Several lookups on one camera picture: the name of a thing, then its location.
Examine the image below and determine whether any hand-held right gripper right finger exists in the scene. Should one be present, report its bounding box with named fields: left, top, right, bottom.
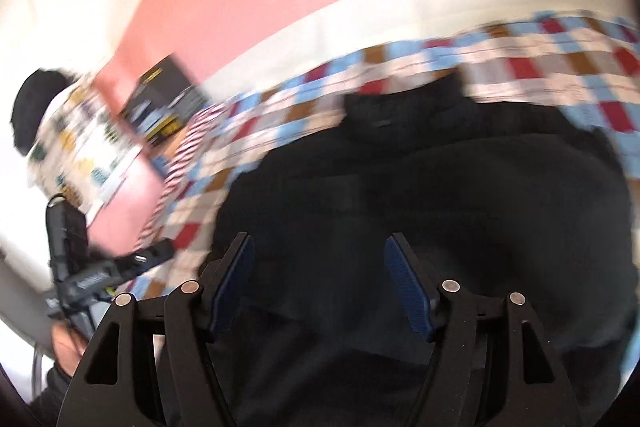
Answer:
left=384, top=232, right=583, bottom=427

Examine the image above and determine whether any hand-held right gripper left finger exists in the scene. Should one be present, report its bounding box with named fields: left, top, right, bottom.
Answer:
left=56, top=232, right=257, bottom=427

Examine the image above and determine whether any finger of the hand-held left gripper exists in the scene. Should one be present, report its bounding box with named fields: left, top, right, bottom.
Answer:
left=112, top=239, right=176, bottom=279

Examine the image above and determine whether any black garment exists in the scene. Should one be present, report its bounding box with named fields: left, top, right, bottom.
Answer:
left=160, top=72, right=638, bottom=427

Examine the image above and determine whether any person's left forearm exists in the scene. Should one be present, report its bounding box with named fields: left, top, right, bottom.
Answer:
left=30, top=364, right=76, bottom=419

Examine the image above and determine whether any person's left hand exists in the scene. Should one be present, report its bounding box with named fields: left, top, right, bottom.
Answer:
left=50, top=324, right=88, bottom=370

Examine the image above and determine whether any pink storage box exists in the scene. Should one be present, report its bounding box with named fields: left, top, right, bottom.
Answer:
left=87, top=152, right=168, bottom=260

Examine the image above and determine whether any pineapple print cloth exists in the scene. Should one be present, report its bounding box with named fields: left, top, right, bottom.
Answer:
left=27, top=74, right=146, bottom=215

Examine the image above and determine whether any red white striped cloth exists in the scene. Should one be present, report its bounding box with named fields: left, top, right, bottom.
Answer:
left=135, top=104, right=226, bottom=248

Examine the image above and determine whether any black cloth bundle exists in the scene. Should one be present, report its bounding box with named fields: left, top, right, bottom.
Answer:
left=11, top=68, right=81, bottom=155

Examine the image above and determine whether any black cardboard box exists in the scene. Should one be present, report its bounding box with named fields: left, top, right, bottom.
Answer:
left=120, top=54, right=211, bottom=152

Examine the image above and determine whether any plaid bed sheet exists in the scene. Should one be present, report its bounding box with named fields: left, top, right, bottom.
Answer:
left=115, top=9, right=640, bottom=303

